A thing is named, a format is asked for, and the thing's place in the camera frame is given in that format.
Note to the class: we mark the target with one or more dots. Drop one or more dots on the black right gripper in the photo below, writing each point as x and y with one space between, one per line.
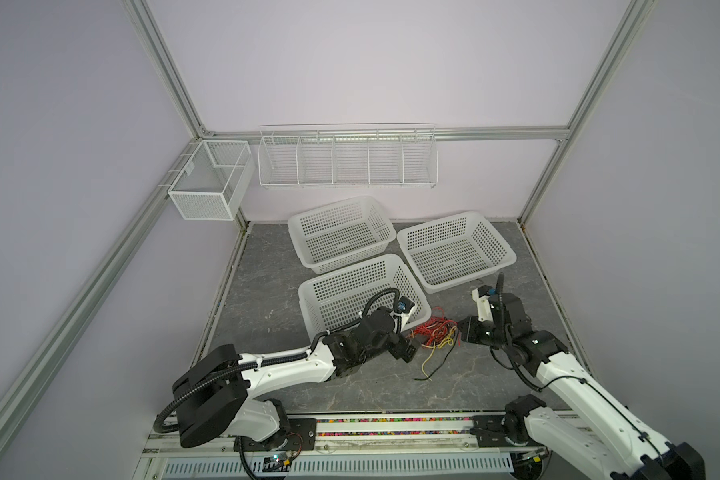
468 330

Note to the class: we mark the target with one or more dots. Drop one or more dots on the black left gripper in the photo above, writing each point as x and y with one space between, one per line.
399 350

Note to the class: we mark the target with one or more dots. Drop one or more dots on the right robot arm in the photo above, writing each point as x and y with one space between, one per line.
568 411

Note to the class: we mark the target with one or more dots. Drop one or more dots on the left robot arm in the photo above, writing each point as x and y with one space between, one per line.
226 392

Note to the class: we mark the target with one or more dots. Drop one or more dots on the white basket back right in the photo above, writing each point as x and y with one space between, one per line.
454 250

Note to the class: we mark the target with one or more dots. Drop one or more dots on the white basket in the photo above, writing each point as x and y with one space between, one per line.
454 250
334 299
341 233

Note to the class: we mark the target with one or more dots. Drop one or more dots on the white basket front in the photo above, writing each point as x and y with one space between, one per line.
334 299

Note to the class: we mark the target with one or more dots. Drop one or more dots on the white basket back left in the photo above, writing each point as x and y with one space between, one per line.
341 233

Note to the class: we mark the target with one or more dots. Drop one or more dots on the green circuit board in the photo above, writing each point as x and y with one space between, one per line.
276 464

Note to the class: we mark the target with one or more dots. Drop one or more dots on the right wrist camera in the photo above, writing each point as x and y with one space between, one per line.
481 296

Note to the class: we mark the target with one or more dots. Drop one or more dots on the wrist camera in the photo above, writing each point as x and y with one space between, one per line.
403 306
481 296

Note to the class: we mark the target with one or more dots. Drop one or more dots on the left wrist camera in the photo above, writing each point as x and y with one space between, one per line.
403 306

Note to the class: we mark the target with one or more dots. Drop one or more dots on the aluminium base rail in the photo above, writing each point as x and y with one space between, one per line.
396 433

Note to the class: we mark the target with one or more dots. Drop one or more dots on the white vented cable duct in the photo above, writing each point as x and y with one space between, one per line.
364 466

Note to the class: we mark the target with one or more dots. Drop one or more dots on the wire mesh wall shelf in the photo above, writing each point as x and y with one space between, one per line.
343 155

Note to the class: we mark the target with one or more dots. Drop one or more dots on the white mesh wall box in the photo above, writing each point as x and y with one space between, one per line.
213 181

